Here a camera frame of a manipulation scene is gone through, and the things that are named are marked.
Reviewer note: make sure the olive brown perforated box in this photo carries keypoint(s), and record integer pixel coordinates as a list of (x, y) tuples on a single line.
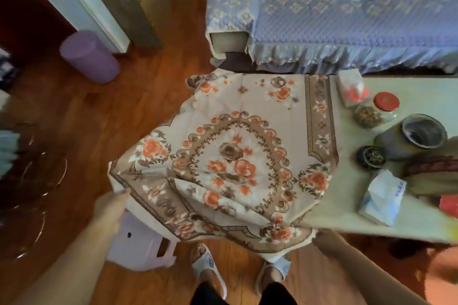
[(125, 8)]

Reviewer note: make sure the brown paper tea bag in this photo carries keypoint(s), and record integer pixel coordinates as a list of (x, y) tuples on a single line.
[(433, 179)]

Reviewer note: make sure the person's right hand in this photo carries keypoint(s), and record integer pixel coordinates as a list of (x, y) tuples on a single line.
[(329, 242)]

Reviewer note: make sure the pink plastic stool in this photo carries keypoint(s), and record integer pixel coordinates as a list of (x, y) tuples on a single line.
[(136, 247)]

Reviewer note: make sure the white slipper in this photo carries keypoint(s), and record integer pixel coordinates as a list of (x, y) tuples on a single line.
[(209, 262), (282, 265)]

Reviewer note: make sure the red snack packet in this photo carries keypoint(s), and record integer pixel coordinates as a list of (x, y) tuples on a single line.
[(450, 205)]

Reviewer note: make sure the red lid glass jar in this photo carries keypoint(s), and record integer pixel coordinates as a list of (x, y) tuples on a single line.
[(386, 102)]

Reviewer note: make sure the person's left hand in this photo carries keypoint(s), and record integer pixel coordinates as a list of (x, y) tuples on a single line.
[(111, 210)]

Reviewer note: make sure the beige floral tablecloth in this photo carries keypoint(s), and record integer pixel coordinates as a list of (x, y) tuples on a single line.
[(229, 158)]

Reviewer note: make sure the purple cylindrical stool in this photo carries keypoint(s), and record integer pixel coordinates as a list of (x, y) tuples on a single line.
[(89, 56)]

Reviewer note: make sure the person's black trousers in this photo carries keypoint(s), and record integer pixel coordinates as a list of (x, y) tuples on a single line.
[(211, 295)]

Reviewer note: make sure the person's left forearm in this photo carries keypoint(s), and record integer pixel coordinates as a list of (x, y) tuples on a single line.
[(64, 269)]

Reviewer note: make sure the person's right forearm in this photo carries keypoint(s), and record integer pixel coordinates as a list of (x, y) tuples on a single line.
[(372, 276)]

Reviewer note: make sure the purple quilted sofa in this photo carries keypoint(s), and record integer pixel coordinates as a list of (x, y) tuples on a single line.
[(322, 22)]

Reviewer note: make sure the white blue tissue pack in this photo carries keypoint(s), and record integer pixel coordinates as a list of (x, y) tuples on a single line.
[(381, 197)]

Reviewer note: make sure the dark brown wooden door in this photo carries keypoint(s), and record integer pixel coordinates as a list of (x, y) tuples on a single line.
[(25, 1)]

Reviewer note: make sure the cream marble table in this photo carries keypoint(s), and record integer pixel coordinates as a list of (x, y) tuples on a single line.
[(349, 179)]

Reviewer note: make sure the white red tissue pack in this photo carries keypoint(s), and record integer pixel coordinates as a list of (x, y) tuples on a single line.
[(349, 86)]

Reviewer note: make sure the dark patterned canister lid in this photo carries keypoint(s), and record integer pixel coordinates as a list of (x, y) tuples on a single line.
[(371, 157)]

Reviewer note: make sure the grey open canister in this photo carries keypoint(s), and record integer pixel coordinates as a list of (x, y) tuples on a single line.
[(393, 144)]

